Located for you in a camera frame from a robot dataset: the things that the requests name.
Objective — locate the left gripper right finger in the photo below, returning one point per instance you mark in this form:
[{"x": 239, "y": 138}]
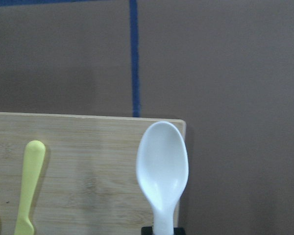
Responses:
[{"x": 178, "y": 231}]

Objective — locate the yellow plastic knife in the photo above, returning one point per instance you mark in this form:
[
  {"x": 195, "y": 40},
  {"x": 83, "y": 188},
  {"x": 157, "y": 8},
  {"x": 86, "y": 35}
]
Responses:
[{"x": 34, "y": 154}]

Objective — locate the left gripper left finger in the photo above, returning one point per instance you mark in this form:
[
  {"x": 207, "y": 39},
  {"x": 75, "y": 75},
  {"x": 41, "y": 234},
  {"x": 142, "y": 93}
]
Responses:
[{"x": 147, "y": 230}]

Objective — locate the white plastic spoon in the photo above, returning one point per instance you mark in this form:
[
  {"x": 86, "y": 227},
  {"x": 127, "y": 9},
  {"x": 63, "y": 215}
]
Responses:
[{"x": 162, "y": 171}]

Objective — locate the bamboo cutting board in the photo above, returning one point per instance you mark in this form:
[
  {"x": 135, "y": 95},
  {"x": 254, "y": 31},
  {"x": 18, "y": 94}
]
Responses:
[{"x": 88, "y": 182}]

